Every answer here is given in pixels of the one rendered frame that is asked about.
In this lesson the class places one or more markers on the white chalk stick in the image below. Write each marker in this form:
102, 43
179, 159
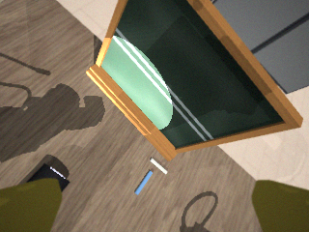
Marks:
159, 166

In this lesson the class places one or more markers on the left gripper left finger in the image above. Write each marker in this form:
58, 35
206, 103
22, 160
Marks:
30, 207

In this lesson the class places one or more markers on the black board with brown wooden frame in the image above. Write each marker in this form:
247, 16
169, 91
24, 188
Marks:
185, 79

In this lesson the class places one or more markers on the light blue flat bar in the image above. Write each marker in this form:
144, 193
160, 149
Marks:
144, 182

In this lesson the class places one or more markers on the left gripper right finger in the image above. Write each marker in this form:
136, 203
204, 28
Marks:
280, 207

